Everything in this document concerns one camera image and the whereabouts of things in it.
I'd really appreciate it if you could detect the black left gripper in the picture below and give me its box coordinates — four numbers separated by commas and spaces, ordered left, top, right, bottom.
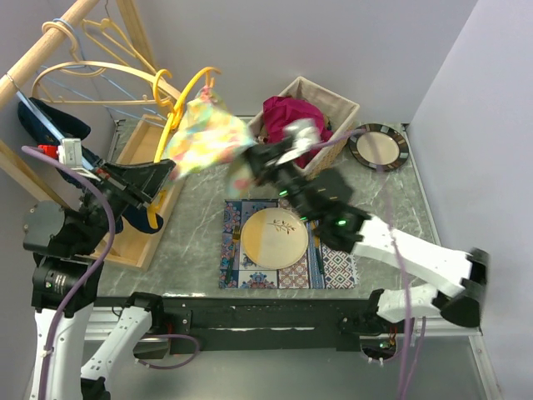
73, 155, 174, 253

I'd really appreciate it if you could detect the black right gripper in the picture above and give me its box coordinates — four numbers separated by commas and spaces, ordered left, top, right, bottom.
241, 137, 319, 223

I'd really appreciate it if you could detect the dark denim skirt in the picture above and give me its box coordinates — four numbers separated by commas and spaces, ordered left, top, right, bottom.
17, 97, 164, 234

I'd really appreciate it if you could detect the magenta pleated skirt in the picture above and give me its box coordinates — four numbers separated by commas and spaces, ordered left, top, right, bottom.
262, 96, 333, 144

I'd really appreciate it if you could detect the pastel floral skirt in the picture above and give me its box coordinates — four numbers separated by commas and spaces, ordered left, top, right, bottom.
162, 87, 257, 199

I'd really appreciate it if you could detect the orange plastic hanger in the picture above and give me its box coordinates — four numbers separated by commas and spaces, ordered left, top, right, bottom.
147, 67, 221, 228

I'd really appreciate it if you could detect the light blue wide hanger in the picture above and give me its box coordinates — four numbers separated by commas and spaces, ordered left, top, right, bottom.
17, 91, 100, 166

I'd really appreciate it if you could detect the yellow plastic hanger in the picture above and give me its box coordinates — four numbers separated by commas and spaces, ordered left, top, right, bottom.
81, 18, 156, 74

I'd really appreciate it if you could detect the blue wire hanger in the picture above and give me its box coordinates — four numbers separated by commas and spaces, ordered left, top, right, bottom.
37, 17, 165, 126

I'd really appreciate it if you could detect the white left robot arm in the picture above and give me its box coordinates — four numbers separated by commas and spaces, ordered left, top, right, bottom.
23, 153, 175, 399

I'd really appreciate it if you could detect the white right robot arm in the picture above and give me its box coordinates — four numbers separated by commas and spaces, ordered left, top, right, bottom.
244, 143, 490, 333

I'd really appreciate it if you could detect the cream wooden hanger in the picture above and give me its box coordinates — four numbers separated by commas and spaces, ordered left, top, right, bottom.
32, 20, 181, 106

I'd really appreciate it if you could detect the wooden clothes rack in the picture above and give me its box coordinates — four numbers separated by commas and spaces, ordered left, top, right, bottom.
1, 1, 162, 271

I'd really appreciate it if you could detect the yellow cream dinner plate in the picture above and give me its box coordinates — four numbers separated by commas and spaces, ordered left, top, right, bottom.
241, 207, 309, 270

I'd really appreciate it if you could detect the patterned placemat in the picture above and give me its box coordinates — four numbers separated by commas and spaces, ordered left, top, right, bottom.
220, 198, 358, 289

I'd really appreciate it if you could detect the striped rim dark plate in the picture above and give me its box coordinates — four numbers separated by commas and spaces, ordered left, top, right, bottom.
347, 123, 410, 172

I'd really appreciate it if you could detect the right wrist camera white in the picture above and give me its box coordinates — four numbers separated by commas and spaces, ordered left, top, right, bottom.
276, 118, 320, 165

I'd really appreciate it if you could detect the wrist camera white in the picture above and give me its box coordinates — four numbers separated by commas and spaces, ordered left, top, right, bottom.
37, 137, 99, 180
276, 118, 320, 165

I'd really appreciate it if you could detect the gold fork green handle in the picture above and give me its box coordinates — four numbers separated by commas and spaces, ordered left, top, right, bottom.
224, 225, 242, 285

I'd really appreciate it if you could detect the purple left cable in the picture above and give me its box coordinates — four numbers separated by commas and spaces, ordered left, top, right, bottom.
20, 145, 201, 400

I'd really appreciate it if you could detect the purple cable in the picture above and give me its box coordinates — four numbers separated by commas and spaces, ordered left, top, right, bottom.
20, 145, 201, 400
320, 128, 428, 400

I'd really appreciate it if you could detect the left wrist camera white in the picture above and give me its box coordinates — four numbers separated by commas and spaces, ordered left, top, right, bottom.
37, 137, 99, 180

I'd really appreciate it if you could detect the gold knife green handle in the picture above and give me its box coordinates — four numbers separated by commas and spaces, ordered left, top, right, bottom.
311, 221, 325, 275

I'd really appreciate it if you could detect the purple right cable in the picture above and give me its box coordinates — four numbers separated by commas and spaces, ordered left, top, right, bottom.
320, 128, 428, 400

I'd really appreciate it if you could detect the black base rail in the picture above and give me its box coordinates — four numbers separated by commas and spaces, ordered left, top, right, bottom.
91, 293, 417, 359

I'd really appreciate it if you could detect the aluminium frame rail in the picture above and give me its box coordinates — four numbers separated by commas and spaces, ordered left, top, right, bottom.
22, 307, 501, 400

